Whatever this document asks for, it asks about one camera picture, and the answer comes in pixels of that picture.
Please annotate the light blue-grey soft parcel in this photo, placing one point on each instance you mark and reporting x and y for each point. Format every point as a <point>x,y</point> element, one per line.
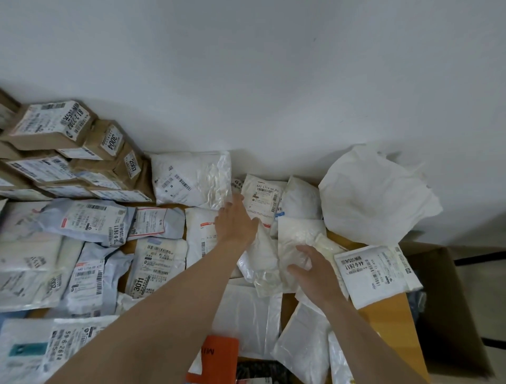
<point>83,219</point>

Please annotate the brown cardboard box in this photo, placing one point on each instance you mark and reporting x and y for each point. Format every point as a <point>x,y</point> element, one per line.
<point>446,308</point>

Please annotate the stack of cardboard boxes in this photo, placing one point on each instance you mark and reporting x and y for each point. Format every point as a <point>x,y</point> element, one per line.
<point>95,138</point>

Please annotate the orange mailer envelope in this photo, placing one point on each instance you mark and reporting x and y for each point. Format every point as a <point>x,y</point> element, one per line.
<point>213,356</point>

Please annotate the wooden table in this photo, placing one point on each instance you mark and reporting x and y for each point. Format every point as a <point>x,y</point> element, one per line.
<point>391,316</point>

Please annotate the white pouch bold black print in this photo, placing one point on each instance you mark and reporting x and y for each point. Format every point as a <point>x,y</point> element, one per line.
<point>71,336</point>

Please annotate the person's left hand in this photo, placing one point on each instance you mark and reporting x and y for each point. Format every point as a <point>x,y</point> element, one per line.
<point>235,225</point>

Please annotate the glossy white pouch small label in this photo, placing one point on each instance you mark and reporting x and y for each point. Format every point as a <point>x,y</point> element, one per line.
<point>263,198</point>

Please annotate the large white plastic bag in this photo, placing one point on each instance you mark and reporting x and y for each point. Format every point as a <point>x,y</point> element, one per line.
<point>375,194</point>

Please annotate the dark blue plastic bag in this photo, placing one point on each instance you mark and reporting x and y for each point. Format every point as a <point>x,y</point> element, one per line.
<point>418,304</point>

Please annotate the brown box white barcode label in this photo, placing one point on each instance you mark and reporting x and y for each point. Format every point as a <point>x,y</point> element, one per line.
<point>43,122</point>

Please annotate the small white pouch square label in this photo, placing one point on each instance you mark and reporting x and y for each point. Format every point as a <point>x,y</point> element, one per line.
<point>156,265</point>

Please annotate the person's right hand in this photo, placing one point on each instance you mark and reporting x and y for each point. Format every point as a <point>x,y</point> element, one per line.
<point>322,281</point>

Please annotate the cream mailer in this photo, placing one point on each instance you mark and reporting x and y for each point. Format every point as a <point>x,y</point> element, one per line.
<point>23,245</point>

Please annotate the tall brown box double label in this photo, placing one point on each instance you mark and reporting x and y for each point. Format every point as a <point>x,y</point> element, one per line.
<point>23,194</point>

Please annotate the person's right forearm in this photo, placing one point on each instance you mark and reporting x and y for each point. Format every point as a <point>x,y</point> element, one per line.
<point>367,348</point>

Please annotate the white mailer red square logo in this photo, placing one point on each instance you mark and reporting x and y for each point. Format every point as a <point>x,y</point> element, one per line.
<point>197,237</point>

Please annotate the puffy clear white parcel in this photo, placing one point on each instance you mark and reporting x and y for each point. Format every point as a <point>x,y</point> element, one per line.
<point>186,178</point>

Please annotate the person's left forearm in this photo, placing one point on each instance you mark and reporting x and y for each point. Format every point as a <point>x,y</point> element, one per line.
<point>158,316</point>

